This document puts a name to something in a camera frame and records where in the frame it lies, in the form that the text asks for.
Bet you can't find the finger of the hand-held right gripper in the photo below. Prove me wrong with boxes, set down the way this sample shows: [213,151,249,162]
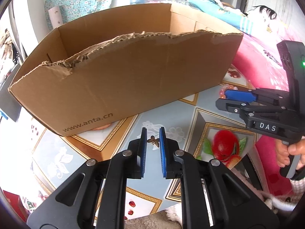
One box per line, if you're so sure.
[225,88,290,108]
[216,99,286,120]

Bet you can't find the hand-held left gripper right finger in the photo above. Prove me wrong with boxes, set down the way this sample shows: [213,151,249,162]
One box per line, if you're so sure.
[159,126,280,229]

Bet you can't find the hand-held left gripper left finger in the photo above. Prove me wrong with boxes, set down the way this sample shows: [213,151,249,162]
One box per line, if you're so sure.
[27,127,148,229]

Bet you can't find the gold butterfly charm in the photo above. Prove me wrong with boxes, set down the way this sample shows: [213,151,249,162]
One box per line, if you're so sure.
[146,135,161,148]

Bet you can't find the pink peach bead bracelet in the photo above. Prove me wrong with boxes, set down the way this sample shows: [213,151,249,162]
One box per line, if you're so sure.
[219,83,240,99]

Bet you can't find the brown cardboard box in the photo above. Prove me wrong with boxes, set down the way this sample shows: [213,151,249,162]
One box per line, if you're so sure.
[8,0,244,137]

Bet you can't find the person's right hand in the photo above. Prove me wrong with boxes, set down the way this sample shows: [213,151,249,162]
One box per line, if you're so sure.
[275,137,305,169]

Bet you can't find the fruit print tablecloth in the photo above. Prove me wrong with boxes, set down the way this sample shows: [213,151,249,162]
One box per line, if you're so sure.
[22,64,262,222]

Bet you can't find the white fluffy garment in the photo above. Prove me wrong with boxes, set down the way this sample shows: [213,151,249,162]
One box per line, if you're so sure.
[164,167,298,223]

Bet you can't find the black hair bundle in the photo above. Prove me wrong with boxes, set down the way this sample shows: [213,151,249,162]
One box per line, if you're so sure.
[253,5,278,21]

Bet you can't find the blue printed blanket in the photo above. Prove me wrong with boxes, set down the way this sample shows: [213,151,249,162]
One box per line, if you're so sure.
[183,0,253,32]

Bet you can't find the red paper bag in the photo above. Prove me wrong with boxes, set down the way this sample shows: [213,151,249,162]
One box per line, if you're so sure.
[2,191,26,222]

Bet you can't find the dark grey cabinet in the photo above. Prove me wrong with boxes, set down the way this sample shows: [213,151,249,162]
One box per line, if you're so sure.
[0,63,23,122]

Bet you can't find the white paper roll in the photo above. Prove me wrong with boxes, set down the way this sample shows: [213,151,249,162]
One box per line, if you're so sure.
[48,7,63,30]

